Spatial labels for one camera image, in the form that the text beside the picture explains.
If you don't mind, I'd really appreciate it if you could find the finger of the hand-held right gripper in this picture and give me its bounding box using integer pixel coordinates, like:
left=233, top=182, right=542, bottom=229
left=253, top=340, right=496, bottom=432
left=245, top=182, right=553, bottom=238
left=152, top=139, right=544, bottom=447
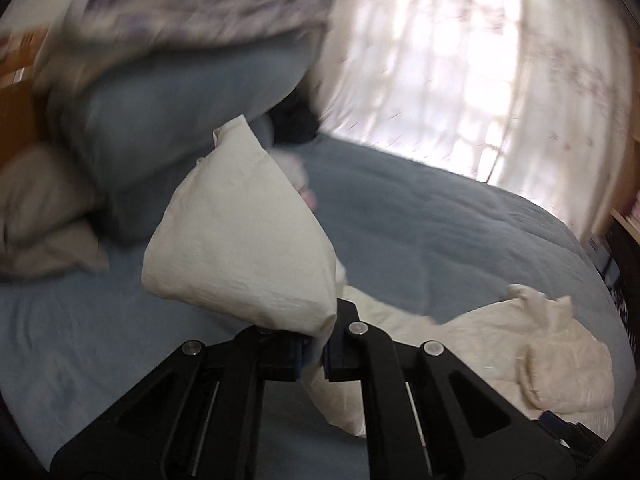
left=539, top=410, right=608, bottom=461

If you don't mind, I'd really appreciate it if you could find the blue-grey pillow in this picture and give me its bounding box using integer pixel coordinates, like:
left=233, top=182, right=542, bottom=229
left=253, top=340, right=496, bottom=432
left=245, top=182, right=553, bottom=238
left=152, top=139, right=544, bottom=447
left=65, top=30, right=326, bottom=246

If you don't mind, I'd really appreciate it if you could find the blue-grey bed blanket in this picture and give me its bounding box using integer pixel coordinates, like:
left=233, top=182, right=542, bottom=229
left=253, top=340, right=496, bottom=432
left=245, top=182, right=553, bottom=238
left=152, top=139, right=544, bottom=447
left=0, top=132, right=636, bottom=480

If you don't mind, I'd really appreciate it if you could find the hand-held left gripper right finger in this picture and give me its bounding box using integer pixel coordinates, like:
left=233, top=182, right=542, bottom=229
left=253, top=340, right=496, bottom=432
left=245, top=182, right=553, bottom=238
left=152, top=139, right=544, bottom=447
left=322, top=299, right=596, bottom=480

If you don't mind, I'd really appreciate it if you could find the beige pillow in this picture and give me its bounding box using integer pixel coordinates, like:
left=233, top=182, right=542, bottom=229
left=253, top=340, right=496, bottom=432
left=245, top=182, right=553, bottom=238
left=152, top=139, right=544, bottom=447
left=0, top=142, right=111, bottom=281

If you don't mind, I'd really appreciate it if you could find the wooden headboard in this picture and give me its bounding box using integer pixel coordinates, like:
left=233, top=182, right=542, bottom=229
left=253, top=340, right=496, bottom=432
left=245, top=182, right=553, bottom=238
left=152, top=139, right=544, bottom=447
left=0, top=30, right=51, bottom=171

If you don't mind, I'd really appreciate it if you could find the floral print quilt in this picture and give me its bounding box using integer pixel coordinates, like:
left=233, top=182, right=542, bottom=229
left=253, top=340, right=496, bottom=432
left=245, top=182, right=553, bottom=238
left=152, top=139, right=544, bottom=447
left=0, top=0, right=346, bottom=91

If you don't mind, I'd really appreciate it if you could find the cream white down jacket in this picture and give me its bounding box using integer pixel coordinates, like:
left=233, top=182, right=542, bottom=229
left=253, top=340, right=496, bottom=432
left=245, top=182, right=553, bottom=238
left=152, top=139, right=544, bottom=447
left=141, top=115, right=616, bottom=438

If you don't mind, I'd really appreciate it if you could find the sheer patterned curtain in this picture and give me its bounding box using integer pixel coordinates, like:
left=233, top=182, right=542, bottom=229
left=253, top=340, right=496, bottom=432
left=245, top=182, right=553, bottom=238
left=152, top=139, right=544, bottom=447
left=305, top=0, right=636, bottom=241

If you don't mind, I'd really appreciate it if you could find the wooden shelf unit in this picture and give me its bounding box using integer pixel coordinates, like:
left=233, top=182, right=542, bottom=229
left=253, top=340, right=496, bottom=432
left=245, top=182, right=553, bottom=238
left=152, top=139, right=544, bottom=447
left=590, top=195, right=640, bottom=321

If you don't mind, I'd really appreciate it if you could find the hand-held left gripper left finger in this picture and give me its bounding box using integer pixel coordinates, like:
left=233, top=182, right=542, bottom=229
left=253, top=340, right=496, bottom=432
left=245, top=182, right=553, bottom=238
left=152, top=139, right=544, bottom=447
left=50, top=325, right=308, bottom=480

